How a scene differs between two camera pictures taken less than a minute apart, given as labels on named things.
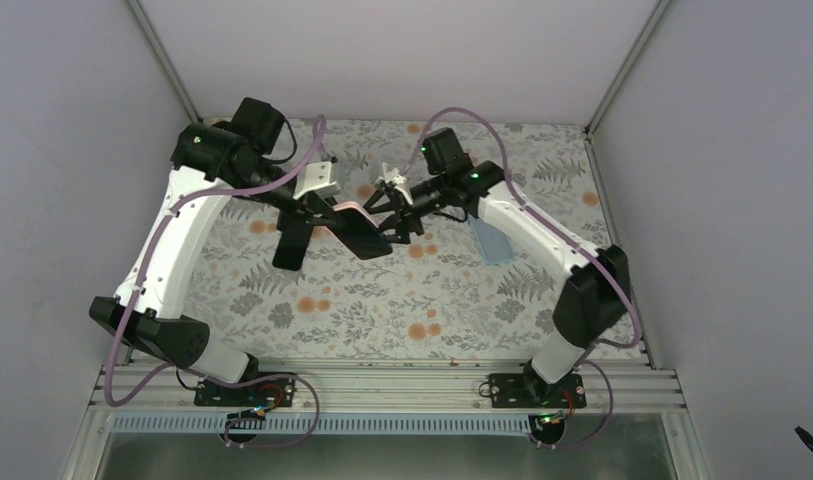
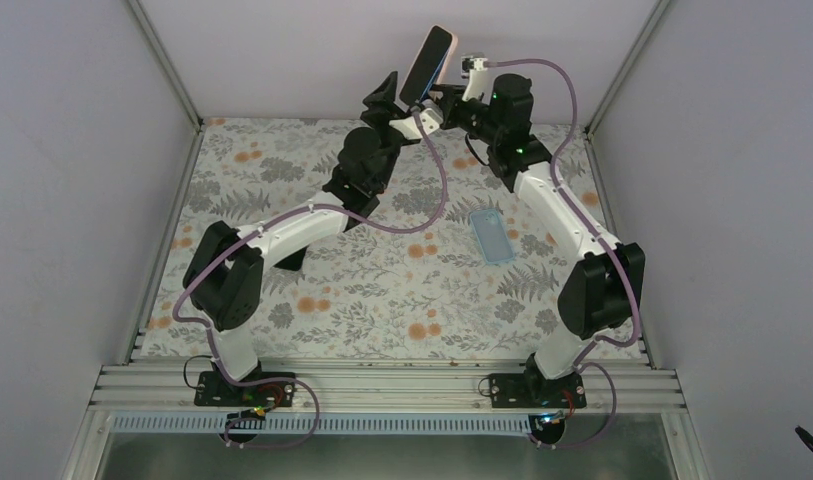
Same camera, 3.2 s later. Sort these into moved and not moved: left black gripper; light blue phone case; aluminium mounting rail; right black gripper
Moved: left black gripper; right black gripper
Not moved: light blue phone case; aluminium mounting rail
